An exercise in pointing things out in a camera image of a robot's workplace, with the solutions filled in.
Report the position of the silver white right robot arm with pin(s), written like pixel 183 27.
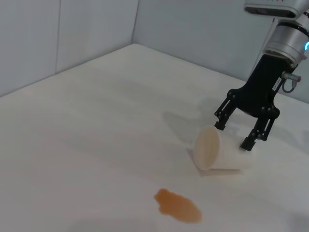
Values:
pixel 287 41

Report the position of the white paper cup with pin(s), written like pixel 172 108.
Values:
pixel 207 147

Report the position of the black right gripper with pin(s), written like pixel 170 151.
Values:
pixel 263 91

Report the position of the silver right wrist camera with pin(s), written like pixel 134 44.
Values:
pixel 270 8

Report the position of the orange brown liquid stain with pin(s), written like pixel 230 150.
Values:
pixel 176 205

